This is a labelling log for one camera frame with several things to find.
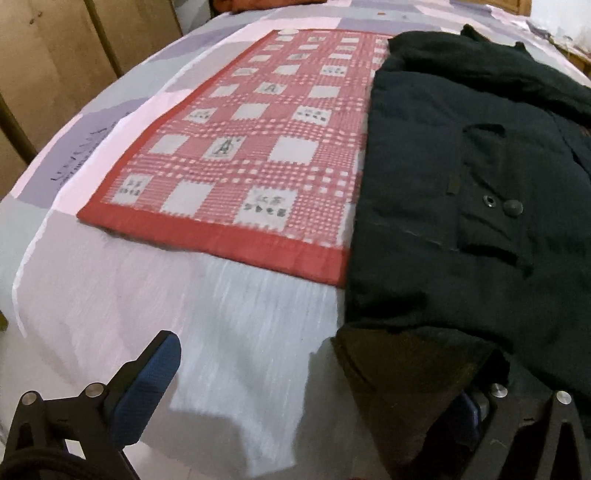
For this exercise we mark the wooden wardrobe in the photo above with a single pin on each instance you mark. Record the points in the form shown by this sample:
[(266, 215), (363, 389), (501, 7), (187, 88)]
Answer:
[(55, 69)]

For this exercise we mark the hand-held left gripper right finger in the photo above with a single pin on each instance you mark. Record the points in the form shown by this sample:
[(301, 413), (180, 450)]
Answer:
[(475, 410)]

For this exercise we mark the wooden nightstand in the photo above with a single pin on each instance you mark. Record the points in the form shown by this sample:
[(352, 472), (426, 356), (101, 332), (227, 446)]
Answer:
[(582, 63)]

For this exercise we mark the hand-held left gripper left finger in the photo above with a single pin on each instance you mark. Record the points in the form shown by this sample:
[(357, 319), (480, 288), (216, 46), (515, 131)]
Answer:
[(152, 383)]

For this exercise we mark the red checkered mat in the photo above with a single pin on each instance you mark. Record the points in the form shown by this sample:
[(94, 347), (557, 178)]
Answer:
[(258, 152)]

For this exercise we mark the dark navy padded jacket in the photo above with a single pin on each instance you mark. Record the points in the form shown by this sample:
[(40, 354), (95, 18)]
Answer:
[(438, 254)]

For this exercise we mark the patchwork bed sheet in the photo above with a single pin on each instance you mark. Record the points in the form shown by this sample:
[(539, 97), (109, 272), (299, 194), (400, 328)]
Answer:
[(207, 346)]

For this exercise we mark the wooden headboard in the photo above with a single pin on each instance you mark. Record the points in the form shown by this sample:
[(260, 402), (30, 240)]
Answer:
[(510, 4)]

